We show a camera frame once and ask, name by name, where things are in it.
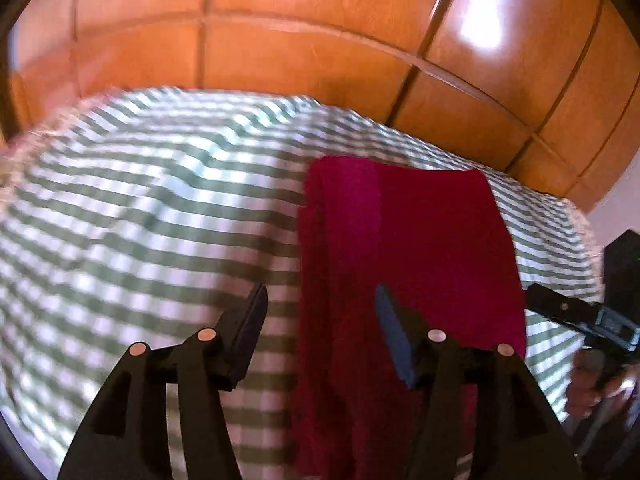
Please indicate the green white checked bed sheet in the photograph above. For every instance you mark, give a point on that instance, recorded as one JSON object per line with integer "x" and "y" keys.
{"x": 150, "y": 210}

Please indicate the wooden wardrobe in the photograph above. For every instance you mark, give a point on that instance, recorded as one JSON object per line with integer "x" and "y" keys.
{"x": 300, "y": 60}

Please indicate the person's right hand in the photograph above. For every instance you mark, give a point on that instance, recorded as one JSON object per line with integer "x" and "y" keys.
{"x": 582, "y": 385}

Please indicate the red cloth garment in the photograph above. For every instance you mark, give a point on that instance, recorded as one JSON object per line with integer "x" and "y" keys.
{"x": 440, "y": 240}

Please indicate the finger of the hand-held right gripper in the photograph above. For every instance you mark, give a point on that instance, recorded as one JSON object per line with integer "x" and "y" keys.
{"x": 562, "y": 307}

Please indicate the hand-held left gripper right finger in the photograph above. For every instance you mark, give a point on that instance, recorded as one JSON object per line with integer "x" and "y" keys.
{"x": 395, "y": 340}

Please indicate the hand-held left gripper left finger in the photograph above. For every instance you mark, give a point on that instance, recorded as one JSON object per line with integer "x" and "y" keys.
{"x": 245, "y": 345}

